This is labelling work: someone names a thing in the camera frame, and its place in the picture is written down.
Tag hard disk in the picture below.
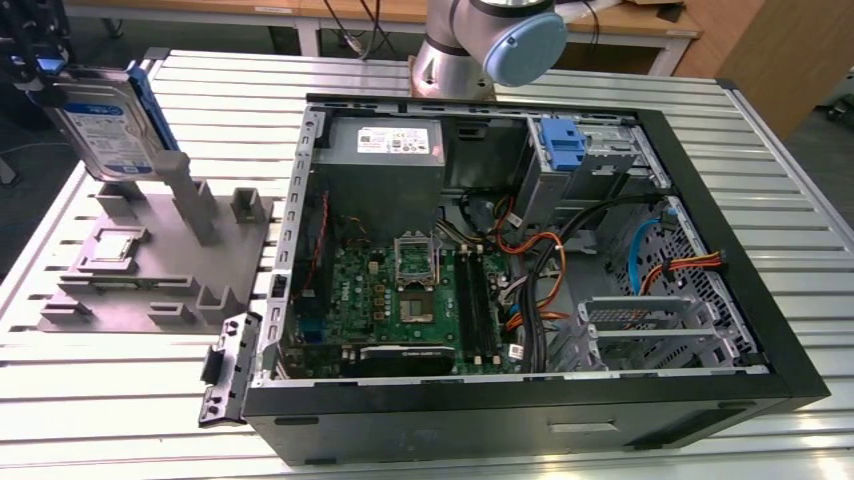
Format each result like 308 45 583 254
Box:
36 58 192 181

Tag blue data wire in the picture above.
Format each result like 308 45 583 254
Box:
626 209 676 300

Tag red yellow power wire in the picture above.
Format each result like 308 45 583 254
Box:
643 252 727 296

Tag silver CPU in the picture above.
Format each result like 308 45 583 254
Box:
96 235 132 261

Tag grey plastic parts rack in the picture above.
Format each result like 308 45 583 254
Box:
36 152 279 334

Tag green RAM stick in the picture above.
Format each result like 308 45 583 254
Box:
90 280 165 291

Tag grey power supply unit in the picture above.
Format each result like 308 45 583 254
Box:
312 117 447 236

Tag metal socket cover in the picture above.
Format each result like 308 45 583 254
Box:
393 233 441 291

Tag green motherboard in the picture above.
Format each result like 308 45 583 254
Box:
285 219 528 376

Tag CPU socket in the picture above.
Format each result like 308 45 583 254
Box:
397 292 443 326

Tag blue plastic drive latch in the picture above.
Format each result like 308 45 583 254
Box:
540 118 587 172

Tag black RAM slot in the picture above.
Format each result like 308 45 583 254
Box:
469 244 496 366
455 244 477 366
477 244 505 366
461 244 487 366

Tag black graphics card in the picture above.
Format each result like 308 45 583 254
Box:
344 342 459 379

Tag grey metal drive cage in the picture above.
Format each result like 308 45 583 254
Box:
517 115 662 231

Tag black open PC case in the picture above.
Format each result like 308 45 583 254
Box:
243 92 832 464

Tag brown wooden cabinet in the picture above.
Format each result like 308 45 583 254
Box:
679 0 854 141

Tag wooden desk white frame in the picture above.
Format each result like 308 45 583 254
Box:
65 0 706 76

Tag black cable with metal plug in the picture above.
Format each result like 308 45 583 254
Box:
324 0 372 60

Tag grey card retention bracket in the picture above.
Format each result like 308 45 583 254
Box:
197 310 263 429

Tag yellow black wire bundle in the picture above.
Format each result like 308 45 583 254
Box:
436 217 499 246

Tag orange wire bundle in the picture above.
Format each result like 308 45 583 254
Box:
493 230 568 314

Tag thick black cable bundle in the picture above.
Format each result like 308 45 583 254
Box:
523 194 668 374

